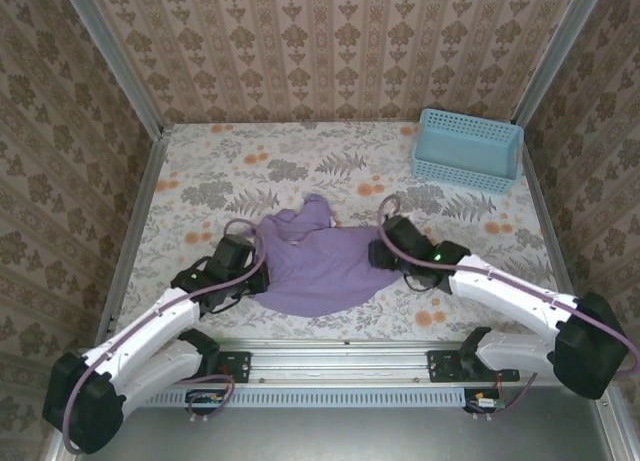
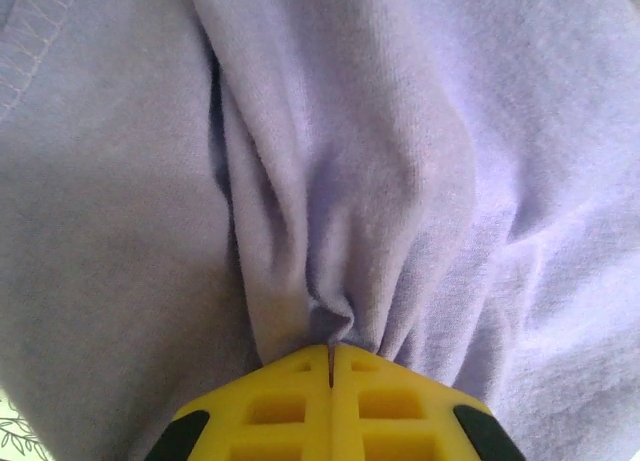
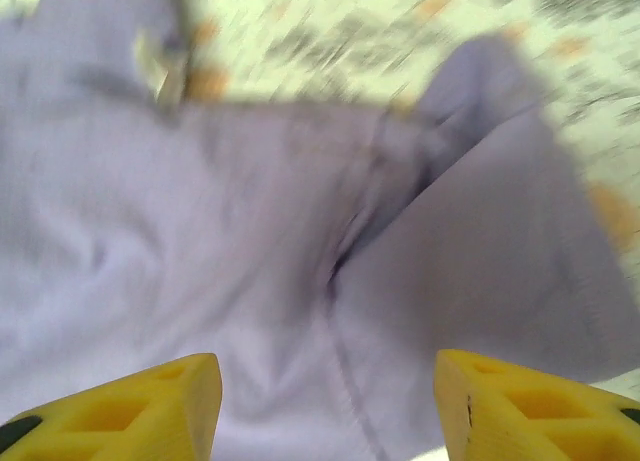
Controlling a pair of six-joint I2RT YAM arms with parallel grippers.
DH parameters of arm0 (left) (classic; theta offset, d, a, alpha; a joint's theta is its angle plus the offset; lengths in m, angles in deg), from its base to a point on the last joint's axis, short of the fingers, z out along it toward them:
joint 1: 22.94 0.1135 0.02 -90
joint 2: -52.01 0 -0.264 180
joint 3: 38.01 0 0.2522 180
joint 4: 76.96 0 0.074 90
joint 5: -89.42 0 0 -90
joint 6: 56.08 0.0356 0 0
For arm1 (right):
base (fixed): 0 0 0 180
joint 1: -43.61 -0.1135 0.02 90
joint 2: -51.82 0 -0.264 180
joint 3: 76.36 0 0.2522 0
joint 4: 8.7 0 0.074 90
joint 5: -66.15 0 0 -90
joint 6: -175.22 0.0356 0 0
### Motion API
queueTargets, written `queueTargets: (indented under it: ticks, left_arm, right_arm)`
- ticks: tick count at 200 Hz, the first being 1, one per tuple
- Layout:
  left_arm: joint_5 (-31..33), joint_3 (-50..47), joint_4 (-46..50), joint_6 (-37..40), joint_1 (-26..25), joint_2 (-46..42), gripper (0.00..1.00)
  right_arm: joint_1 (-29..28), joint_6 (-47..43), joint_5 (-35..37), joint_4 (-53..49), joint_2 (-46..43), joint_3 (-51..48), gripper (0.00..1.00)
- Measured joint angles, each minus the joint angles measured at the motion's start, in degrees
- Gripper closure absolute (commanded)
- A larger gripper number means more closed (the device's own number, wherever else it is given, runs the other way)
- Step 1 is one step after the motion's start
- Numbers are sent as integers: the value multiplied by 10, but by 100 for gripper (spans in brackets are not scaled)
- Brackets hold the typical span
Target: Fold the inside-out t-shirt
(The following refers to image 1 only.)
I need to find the small connector board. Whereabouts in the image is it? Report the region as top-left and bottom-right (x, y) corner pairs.
(185, 388), (227, 416)
(463, 388), (507, 416)

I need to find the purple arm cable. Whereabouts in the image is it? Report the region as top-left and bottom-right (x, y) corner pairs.
(377, 194), (640, 422)
(62, 218), (266, 455)

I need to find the grey metal panel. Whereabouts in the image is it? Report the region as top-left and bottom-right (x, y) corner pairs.
(44, 385), (640, 461)

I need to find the floral tablecloth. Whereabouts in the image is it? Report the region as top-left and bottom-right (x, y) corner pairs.
(114, 121), (574, 342)

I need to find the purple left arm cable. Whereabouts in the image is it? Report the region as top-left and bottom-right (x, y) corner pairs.
(62, 218), (266, 455)

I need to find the aluminium frame post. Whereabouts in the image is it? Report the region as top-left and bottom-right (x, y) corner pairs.
(55, 0), (169, 141)
(512, 0), (611, 127)

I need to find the light blue plastic basket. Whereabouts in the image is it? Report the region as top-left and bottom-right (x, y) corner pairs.
(410, 107), (525, 196)

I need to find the grey slotted cable duct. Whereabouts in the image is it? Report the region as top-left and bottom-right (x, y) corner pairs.
(142, 389), (467, 409)

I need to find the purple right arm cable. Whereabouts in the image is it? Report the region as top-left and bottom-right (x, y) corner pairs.
(377, 194), (640, 422)

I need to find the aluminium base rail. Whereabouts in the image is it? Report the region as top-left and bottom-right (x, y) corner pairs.
(214, 336), (469, 385)

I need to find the purple printed t-shirt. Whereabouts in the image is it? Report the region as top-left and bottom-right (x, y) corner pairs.
(252, 194), (401, 320)

